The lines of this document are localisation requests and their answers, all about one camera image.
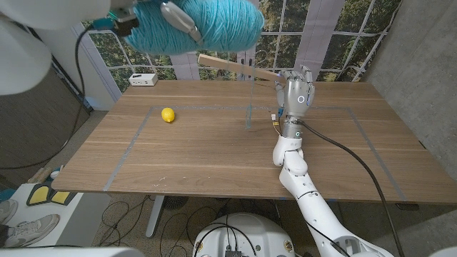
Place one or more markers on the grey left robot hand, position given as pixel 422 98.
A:
pixel 180 19

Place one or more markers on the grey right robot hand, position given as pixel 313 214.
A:
pixel 298 98

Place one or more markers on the teal yarn skein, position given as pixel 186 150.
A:
pixel 228 25

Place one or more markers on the wooden rod with metal hook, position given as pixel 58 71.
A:
pixel 228 66

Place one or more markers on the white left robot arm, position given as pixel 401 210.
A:
pixel 21 53

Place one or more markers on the yellow lemon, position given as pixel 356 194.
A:
pixel 168 115

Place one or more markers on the white power strip box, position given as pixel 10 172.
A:
pixel 143 79

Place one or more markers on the printed window backdrop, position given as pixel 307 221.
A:
pixel 357 35

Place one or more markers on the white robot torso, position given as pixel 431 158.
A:
pixel 246 235

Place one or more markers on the round black floor fan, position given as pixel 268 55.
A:
pixel 175 202

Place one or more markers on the white table leg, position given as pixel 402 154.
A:
pixel 155 214

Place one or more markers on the wooden floor block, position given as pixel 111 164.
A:
pixel 39 175

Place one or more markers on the white floor board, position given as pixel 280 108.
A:
pixel 82 221

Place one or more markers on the yellow black foot pedal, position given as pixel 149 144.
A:
pixel 39 195

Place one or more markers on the grey sneaker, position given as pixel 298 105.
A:
pixel 7 210
pixel 32 230

